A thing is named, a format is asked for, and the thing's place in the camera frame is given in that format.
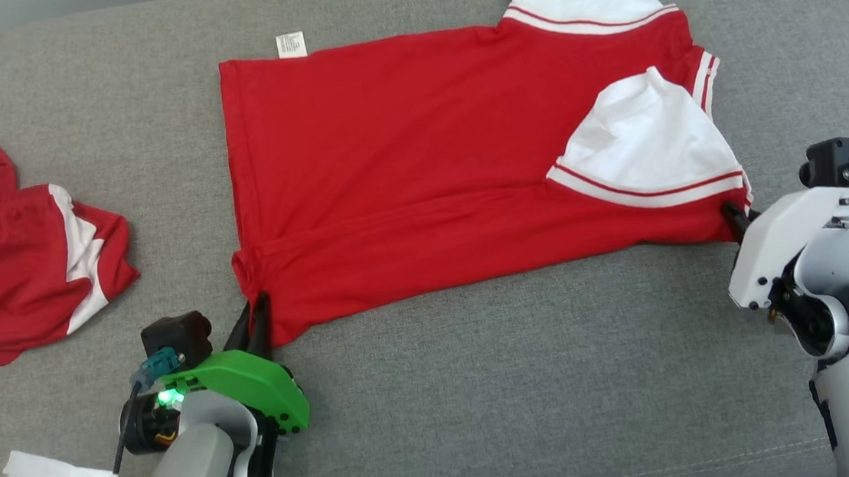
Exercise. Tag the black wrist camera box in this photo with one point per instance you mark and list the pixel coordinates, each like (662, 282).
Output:
(833, 160)
(176, 337)

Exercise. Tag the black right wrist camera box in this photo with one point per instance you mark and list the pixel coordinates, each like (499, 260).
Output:
(833, 160)

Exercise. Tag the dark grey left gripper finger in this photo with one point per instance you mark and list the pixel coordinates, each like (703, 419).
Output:
(261, 326)
(241, 333)

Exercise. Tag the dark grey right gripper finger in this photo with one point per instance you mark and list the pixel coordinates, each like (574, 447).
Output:
(736, 220)

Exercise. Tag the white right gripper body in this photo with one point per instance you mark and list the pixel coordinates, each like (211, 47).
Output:
(785, 226)

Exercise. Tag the red and white shorts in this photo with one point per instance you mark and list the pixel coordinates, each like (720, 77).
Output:
(4, 260)

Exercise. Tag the red and white jersey shirt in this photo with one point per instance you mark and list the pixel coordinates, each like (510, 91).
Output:
(402, 163)

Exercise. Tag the grey fabric sofa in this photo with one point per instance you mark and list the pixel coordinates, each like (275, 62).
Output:
(484, 387)

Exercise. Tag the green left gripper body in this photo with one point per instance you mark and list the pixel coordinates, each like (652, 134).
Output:
(245, 381)

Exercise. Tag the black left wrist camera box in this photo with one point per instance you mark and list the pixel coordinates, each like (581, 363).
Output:
(176, 337)

